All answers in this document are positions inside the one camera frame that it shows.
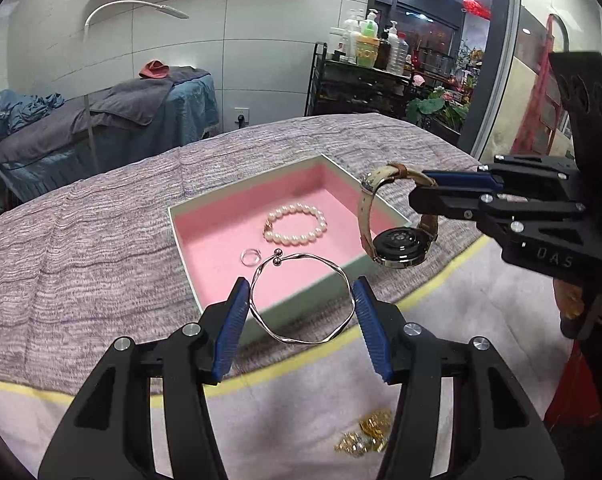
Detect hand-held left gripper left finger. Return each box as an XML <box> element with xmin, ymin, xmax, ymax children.
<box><xmin>38</xmin><ymin>276</ymin><xmax>252</xmax><ymax>480</ymax></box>

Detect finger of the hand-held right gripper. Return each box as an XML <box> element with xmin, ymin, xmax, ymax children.
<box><xmin>408</xmin><ymin>185</ymin><xmax>590</xmax><ymax>244</ymax></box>
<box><xmin>421</xmin><ymin>156</ymin><xmax>580</xmax><ymax>197</ymax></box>

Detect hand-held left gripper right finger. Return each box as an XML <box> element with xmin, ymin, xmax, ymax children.
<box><xmin>351</xmin><ymin>275</ymin><xmax>566</xmax><ymax>480</ymax></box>

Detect wristwatch with tan strap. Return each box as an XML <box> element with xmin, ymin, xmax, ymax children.
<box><xmin>356</xmin><ymin>161</ymin><xmax>439</xmax><ymax>267</ymax></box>

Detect pale green box pink lining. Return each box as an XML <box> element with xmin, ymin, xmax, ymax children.
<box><xmin>167</xmin><ymin>153</ymin><xmax>413</xmax><ymax>346</ymax></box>

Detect silver twisted bangle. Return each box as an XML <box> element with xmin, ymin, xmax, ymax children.
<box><xmin>249</xmin><ymin>249</ymin><xmax>358</xmax><ymax>346</ymax></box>

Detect gold jewelry pile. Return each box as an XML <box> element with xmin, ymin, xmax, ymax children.
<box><xmin>333</xmin><ymin>409</ymin><xmax>393</xmax><ymax>456</ymax></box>

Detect pearl bracelet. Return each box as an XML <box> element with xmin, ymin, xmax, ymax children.
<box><xmin>262</xmin><ymin>201</ymin><xmax>328</xmax><ymax>247</ymax></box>

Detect person's right hand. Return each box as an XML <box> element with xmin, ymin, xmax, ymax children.
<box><xmin>554</xmin><ymin>280</ymin><xmax>587</xmax><ymax>337</ymax></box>

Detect green potted plant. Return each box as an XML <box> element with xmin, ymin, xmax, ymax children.
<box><xmin>406</xmin><ymin>87</ymin><xmax>469</xmax><ymax>131</ymax></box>

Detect pale bedsheet with yellow stripe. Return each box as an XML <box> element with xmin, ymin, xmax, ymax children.
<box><xmin>0</xmin><ymin>232</ymin><xmax>577</xmax><ymax>480</ymax></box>

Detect black trolley cart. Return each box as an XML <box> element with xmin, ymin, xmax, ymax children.
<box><xmin>304</xmin><ymin>41</ymin><xmax>417</xmax><ymax>121</ymax></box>

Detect red cloth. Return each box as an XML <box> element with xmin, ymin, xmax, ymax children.
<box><xmin>544</xmin><ymin>337</ymin><xmax>602</xmax><ymax>426</ymax></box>

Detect group of toiletry bottles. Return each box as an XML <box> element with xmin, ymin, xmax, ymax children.
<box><xmin>329</xmin><ymin>7</ymin><xmax>411</xmax><ymax>75</ymax></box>

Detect purple knit blanket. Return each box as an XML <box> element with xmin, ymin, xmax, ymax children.
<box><xmin>0</xmin><ymin>112</ymin><xmax>484</xmax><ymax>396</ymax></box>

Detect red hanging lantern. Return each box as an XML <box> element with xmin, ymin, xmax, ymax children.
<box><xmin>462</xmin><ymin>0</ymin><xmax>492</xmax><ymax>20</ymax></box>

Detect massage bed with blue cover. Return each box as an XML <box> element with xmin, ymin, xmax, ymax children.
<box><xmin>0</xmin><ymin>65</ymin><xmax>219</xmax><ymax>211</ymax></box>

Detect grey towel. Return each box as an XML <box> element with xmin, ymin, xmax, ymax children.
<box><xmin>88</xmin><ymin>67</ymin><xmax>202</xmax><ymax>126</ymax></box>

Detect pink cloth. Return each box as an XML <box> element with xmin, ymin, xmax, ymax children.
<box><xmin>139</xmin><ymin>60</ymin><xmax>172</xmax><ymax>80</ymax></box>

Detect crumpled blue bedding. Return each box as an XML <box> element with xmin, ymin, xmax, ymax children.
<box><xmin>0</xmin><ymin>90</ymin><xmax>66</xmax><ymax>151</ymax></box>

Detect white arched floor lamp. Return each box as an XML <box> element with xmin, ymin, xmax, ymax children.
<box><xmin>83</xmin><ymin>0</ymin><xmax>190</xmax><ymax>173</ymax></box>

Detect red metal frame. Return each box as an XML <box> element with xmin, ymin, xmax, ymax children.
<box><xmin>514</xmin><ymin>12</ymin><xmax>574</xmax><ymax>156</ymax></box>

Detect grey door frame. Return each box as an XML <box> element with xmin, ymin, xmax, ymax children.
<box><xmin>458</xmin><ymin>0</ymin><xmax>524</xmax><ymax>161</ymax></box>

